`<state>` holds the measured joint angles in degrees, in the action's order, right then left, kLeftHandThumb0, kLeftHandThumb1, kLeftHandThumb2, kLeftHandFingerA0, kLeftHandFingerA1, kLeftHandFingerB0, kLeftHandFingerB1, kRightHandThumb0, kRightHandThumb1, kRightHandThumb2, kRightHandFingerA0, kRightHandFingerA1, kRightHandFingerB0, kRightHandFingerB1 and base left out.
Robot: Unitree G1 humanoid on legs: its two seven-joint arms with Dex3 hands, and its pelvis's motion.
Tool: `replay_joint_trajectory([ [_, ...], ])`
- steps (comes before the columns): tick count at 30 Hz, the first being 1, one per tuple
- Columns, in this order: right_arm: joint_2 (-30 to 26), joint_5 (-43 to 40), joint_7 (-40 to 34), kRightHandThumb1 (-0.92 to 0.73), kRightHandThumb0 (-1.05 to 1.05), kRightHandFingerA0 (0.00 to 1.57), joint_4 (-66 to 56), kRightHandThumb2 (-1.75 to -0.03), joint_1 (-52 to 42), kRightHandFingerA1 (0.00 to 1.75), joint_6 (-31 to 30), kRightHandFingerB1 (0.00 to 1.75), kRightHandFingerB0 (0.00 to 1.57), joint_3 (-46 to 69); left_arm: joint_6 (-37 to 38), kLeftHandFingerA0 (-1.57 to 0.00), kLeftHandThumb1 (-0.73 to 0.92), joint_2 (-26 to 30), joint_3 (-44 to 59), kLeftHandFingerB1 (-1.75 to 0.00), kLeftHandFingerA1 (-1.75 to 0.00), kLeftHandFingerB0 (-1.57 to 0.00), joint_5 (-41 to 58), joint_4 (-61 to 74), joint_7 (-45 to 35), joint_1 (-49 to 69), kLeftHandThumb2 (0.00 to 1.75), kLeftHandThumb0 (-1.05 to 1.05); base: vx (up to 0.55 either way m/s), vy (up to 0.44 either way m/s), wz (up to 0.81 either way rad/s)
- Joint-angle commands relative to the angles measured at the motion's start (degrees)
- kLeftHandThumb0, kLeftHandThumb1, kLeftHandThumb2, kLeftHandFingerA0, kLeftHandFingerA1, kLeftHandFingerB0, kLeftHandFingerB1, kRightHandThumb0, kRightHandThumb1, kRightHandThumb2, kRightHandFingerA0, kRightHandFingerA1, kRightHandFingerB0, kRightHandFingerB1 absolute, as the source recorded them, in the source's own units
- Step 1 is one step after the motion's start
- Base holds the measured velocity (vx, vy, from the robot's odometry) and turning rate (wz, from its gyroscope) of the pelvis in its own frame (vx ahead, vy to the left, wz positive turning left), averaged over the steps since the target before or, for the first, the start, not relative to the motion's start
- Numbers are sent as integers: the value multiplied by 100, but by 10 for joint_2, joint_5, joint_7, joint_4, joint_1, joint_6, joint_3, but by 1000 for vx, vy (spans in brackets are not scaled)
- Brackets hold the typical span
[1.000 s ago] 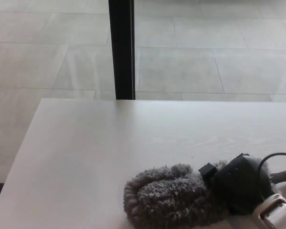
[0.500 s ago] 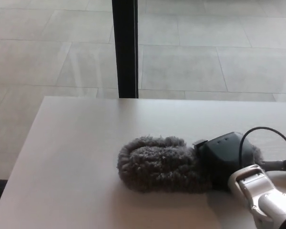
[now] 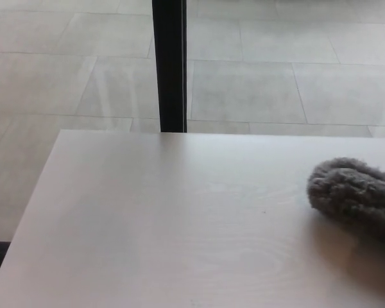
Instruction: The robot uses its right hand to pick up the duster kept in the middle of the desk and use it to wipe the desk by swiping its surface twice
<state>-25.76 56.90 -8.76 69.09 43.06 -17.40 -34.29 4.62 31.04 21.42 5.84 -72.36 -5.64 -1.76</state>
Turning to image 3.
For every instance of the grey fluffy microfibre duster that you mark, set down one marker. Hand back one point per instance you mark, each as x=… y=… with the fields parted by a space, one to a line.
x=356 y=195

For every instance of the black window frame post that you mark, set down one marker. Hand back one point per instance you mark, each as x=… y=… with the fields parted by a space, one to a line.
x=171 y=64

